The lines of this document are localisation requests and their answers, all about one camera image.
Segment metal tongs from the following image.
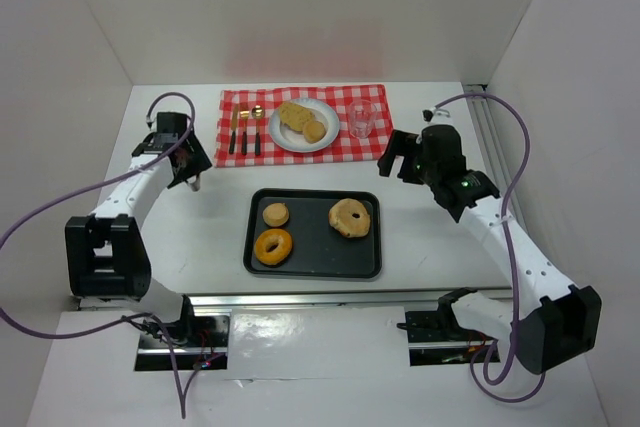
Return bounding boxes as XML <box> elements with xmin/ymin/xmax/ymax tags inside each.
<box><xmin>188</xmin><ymin>174</ymin><xmax>201</xmax><ymax>192</ymax></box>

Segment small round bun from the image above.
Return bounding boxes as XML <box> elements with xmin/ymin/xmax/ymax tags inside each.
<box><xmin>262</xmin><ymin>203</ymin><xmax>290</xmax><ymax>228</ymax></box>
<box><xmin>302</xmin><ymin>120</ymin><xmax>326</xmax><ymax>144</ymax></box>

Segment speckled bread slice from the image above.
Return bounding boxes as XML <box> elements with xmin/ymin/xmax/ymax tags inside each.
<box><xmin>277</xmin><ymin>101</ymin><xmax>316</xmax><ymax>133</ymax></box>

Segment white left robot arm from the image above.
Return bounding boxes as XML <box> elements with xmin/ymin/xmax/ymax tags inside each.
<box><xmin>64</xmin><ymin>112</ymin><xmax>212</xmax><ymax>345</ymax></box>

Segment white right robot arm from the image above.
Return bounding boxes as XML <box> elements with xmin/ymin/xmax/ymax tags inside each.
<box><xmin>377</xmin><ymin>125</ymin><xmax>602</xmax><ymax>374</ymax></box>

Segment clear plastic cup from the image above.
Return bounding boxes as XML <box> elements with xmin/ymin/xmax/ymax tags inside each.
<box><xmin>347</xmin><ymin>99</ymin><xmax>378</xmax><ymax>139</ymax></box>

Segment red white checkered cloth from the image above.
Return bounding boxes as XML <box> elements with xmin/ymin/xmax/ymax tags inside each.
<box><xmin>214</xmin><ymin>84</ymin><xmax>393</xmax><ymax>168</ymax></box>

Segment pale bagel with hole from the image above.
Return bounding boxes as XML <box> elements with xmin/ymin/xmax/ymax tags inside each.
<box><xmin>328</xmin><ymin>198</ymin><xmax>371</xmax><ymax>238</ymax></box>

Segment white paper plate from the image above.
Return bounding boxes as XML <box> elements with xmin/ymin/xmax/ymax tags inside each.
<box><xmin>267</xmin><ymin>98</ymin><xmax>340</xmax><ymax>154</ymax></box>

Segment orange glazed donut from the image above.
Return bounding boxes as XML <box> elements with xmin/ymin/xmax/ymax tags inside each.
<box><xmin>254</xmin><ymin>228</ymin><xmax>293</xmax><ymax>266</ymax></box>

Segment black baking tray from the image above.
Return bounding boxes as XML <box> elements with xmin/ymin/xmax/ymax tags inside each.
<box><xmin>243</xmin><ymin>188</ymin><xmax>382</xmax><ymax>280</ymax></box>

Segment white cover board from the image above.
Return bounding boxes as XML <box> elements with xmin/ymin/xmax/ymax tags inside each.
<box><xmin>225</xmin><ymin>307</ymin><xmax>410</xmax><ymax>381</ymax></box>

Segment gold knife black handle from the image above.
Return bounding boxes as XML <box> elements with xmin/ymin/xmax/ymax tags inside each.
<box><xmin>228</xmin><ymin>104</ymin><xmax>239</xmax><ymax>155</ymax></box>

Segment gold fork black handle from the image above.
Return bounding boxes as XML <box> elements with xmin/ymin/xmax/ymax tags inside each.
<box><xmin>239</xmin><ymin>104</ymin><xmax>251</xmax><ymax>156</ymax></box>

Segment metal base rail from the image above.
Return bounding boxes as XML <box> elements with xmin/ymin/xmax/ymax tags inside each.
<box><xmin>74</xmin><ymin>287</ymin><xmax>509</xmax><ymax>373</ymax></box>

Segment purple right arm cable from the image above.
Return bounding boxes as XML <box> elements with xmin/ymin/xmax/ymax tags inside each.
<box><xmin>422</xmin><ymin>94</ymin><xmax>547</xmax><ymax>402</ymax></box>

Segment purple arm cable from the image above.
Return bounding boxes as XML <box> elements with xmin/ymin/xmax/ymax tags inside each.
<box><xmin>422</xmin><ymin>94</ymin><xmax>547</xmax><ymax>402</ymax></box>
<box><xmin>0</xmin><ymin>91</ymin><xmax>197</xmax><ymax>420</ymax></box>

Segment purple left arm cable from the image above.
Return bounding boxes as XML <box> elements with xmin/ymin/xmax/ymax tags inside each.
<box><xmin>0</xmin><ymin>91</ymin><xmax>197</xmax><ymax>420</ymax></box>

